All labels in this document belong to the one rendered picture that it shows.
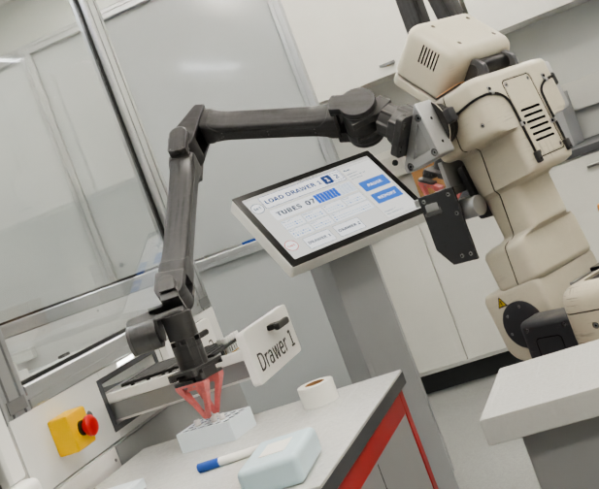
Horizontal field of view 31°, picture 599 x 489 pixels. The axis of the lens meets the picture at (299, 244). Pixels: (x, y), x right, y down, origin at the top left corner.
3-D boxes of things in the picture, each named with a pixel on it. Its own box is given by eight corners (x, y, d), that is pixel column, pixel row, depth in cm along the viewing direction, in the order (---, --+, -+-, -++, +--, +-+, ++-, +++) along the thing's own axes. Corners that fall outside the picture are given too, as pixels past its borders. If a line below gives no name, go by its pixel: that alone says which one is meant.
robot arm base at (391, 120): (402, 117, 206) (439, 106, 214) (371, 104, 211) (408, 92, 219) (395, 159, 210) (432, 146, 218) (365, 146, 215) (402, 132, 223)
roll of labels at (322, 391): (347, 393, 199) (339, 374, 199) (321, 407, 195) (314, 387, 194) (321, 397, 204) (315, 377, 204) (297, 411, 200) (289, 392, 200)
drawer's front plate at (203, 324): (222, 356, 274) (208, 316, 274) (181, 387, 247) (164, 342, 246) (216, 358, 275) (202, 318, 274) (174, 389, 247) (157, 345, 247)
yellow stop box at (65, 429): (100, 439, 201) (86, 404, 201) (83, 451, 195) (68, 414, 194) (78, 445, 203) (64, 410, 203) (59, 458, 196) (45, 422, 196)
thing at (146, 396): (289, 347, 234) (280, 321, 233) (253, 378, 209) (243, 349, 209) (135, 398, 246) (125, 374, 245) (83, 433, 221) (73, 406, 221)
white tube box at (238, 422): (256, 424, 202) (249, 406, 202) (236, 440, 194) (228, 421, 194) (205, 438, 208) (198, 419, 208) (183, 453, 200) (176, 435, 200)
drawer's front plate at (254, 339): (302, 349, 235) (284, 303, 234) (262, 385, 207) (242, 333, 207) (294, 352, 235) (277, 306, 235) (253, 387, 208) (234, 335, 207)
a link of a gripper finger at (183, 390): (186, 426, 198) (170, 378, 197) (206, 413, 204) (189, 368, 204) (216, 418, 194) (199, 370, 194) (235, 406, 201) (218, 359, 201)
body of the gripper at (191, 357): (169, 386, 196) (155, 349, 196) (197, 371, 205) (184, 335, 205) (197, 378, 193) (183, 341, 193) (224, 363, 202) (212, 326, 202)
